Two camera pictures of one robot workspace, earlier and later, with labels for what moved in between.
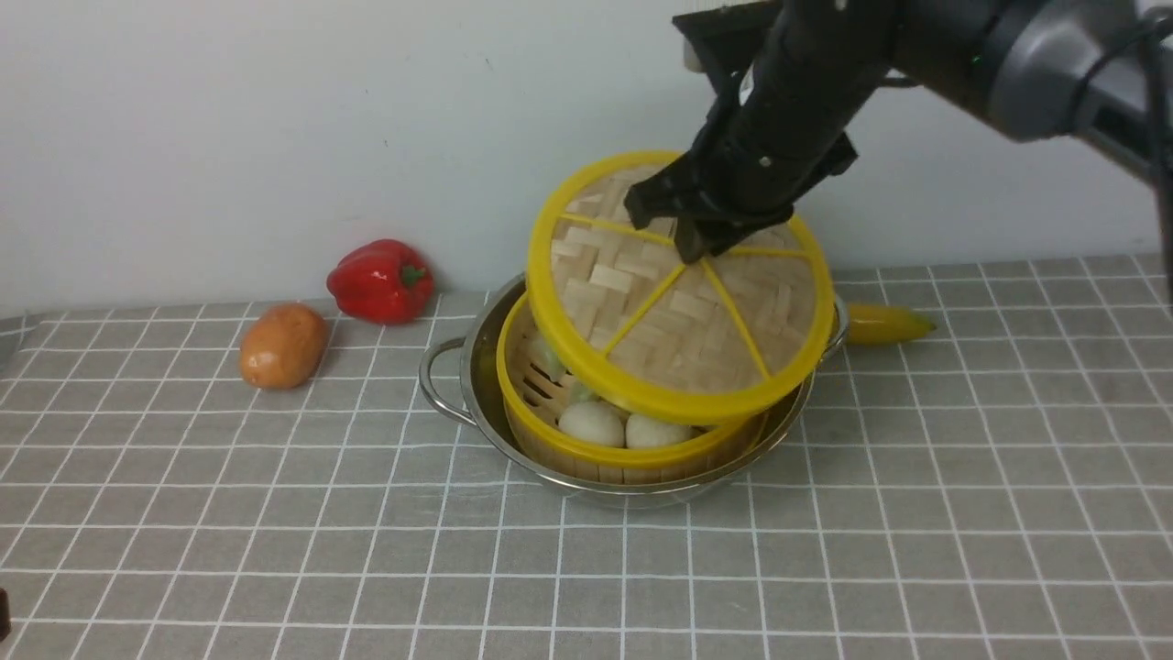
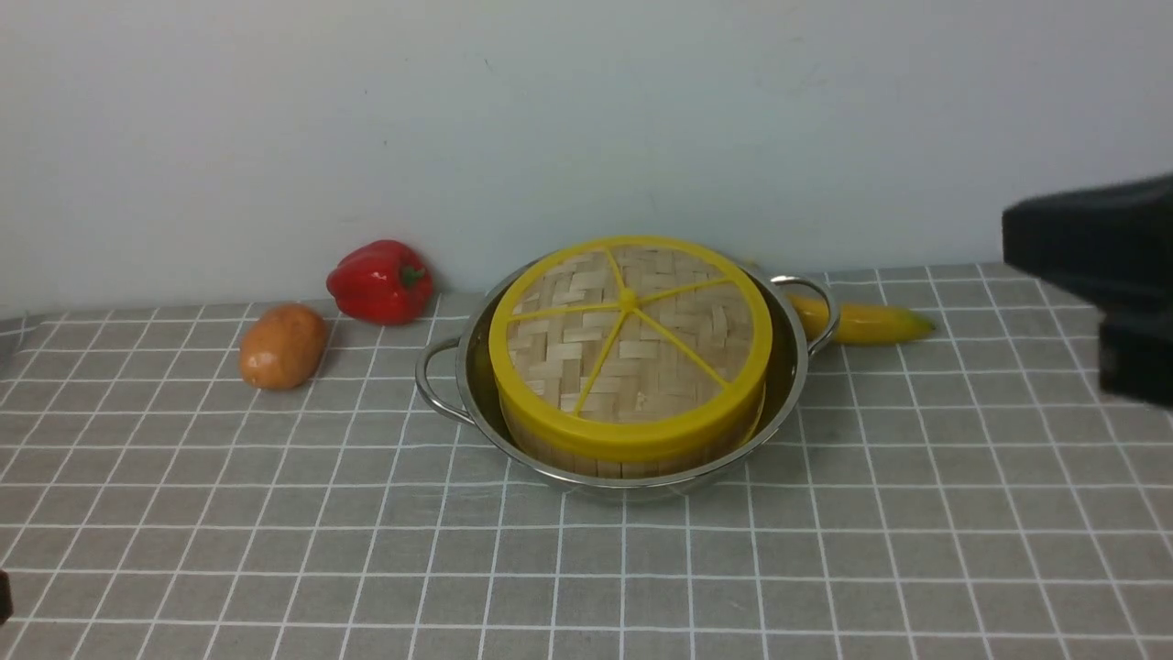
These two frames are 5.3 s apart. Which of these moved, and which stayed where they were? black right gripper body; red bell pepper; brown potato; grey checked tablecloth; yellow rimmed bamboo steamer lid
Moved: black right gripper body; yellow rimmed bamboo steamer lid
Stayed: red bell pepper; grey checked tablecloth; brown potato
